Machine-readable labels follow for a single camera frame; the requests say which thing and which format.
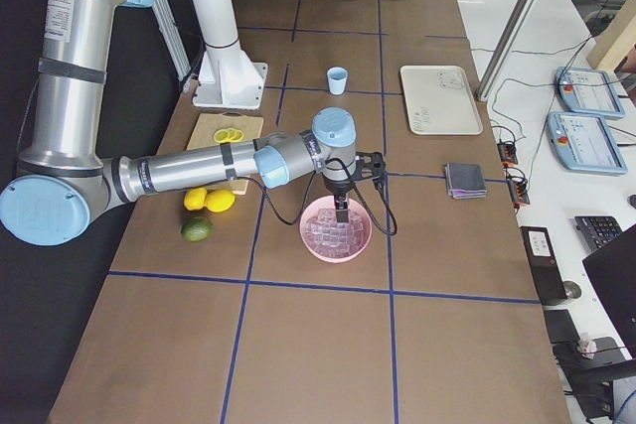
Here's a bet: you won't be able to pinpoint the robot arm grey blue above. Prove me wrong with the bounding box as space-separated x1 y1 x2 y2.
1 0 361 245

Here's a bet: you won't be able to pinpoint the blue teach pendant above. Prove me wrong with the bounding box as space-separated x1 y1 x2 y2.
547 112 627 175
555 67 625 120

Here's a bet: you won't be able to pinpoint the yellow lemon left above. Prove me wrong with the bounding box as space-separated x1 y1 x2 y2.
183 187 208 212

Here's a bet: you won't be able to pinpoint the yellow lemon right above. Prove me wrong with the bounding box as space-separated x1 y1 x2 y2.
204 190 236 213

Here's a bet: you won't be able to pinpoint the pile of ice cubes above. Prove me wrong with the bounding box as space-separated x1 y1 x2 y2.
300 208 367 258

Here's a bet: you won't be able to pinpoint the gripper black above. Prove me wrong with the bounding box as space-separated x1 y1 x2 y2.
325 178 355 223

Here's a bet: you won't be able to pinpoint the beige bear tray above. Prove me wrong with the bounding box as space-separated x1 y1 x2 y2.
399 66 483 136

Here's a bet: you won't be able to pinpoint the blue plastic cup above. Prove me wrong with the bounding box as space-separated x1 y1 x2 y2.
326 67 348 95

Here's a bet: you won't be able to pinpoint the orange circuit board near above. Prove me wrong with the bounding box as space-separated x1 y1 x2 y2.
507 177 530 209

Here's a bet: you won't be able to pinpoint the aluminium frame post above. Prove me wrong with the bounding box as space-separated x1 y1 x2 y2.
476 0 537 102

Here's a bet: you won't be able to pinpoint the wooden cutting board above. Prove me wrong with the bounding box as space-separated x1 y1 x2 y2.
184 112 264 197

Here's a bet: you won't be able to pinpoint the yellow lemon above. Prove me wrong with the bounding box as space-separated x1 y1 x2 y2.
183 187 208 212
204 190 236 213

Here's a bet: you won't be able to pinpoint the pink bowl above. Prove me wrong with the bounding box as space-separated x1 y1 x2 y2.
299 196 373 263

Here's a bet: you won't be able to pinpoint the lemon slices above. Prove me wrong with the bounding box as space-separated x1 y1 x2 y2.
213 127 244 144

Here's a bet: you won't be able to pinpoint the orange circuit board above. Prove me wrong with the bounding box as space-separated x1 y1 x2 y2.
507 177 530 209
497 141 518 166

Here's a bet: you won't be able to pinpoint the orange circuit board far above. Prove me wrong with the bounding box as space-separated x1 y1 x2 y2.
497 141 518 166

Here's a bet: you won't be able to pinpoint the black box on desk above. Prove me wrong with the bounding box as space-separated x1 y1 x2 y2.
520 226 567 306

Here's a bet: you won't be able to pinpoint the blue teach pendant far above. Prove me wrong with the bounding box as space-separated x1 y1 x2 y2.
555 67 625 120

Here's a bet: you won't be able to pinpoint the grey folded cloth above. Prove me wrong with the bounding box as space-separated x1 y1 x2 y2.
444 163 487 200

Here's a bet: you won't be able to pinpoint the black laptop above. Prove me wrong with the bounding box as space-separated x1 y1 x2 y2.
583 225 636 356

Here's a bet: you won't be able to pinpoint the white post base plate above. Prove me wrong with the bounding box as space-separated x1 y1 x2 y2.
193 45 268 110

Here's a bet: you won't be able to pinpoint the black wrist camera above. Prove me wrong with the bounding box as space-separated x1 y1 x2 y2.
353 151 386 191

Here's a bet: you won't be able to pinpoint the green avocado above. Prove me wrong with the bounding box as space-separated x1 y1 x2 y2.
180 216 214 242

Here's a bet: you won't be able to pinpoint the black keyboard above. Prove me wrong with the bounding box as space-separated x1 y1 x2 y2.
574 215 623 252

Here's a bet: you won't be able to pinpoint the blue teach pendant near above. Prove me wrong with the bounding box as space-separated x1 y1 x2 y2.
547 112 627 175

